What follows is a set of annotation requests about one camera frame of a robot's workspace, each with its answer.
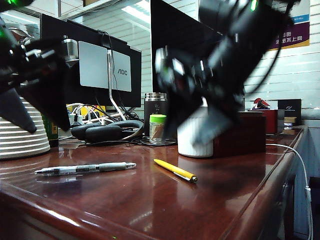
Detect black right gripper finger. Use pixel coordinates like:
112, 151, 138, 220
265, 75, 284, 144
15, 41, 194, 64
162, 94, 204, 141
194, 99, 243, 146

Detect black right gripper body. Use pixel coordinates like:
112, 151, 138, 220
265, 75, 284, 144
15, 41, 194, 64
154, 36, 254, 107

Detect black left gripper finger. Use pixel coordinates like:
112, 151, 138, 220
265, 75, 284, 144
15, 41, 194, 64
0, 87, 38, 134
18, 62, 73, 133

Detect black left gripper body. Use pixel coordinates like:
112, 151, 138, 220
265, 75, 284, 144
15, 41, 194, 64
0, 34, 81, 97

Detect yellow ballpoint pen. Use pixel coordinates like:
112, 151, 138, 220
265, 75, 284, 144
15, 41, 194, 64
153, 158, 199, 184

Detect white ribbed pen holder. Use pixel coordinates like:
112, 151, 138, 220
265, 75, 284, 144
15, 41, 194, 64
176, 104, 215, 159

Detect grey clear gel pen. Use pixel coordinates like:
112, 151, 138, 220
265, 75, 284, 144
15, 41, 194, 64
34, 161, 137, 177

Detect dark thermos steel top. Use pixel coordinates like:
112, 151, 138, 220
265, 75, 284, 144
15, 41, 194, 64
143, 92, 168, 137

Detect clear jar green lid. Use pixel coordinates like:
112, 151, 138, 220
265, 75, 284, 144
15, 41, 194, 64
149, 114, 168, 146

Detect red-brown wooden box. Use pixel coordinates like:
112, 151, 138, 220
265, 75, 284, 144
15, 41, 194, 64
212, 111, 267, 159

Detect white ribbed round vessel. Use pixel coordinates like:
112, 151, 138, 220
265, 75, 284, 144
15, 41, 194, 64
0, 96, 51, 161

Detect green tin can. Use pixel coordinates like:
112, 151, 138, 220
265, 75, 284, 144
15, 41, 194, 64
41, 113, 60, 148

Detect red white figurine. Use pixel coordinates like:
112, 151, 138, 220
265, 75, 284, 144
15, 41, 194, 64
251, 97, 272, 111

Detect dark red box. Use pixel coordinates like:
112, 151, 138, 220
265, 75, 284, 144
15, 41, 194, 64
247, 108, 279, 135

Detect large black monitor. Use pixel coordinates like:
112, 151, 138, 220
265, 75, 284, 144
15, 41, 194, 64
149, 0, 224, 97

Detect black headphones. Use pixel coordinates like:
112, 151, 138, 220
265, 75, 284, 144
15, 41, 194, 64
70, 119, 145, 145

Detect AOC monitor silver back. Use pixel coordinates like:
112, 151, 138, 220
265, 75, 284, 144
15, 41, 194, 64
39, 13, 143, 121

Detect black cardboard box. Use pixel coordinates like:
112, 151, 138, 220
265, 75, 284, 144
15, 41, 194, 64
277, 98, 302, 126

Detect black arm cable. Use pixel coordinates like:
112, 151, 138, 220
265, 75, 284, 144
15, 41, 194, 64
246, 23, 285, 95

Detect purple blue wall poster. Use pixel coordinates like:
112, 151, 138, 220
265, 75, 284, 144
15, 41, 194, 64
264, 0, 311, 52

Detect white charging cable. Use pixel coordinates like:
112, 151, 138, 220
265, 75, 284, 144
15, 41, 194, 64
265, 143, 315, 240

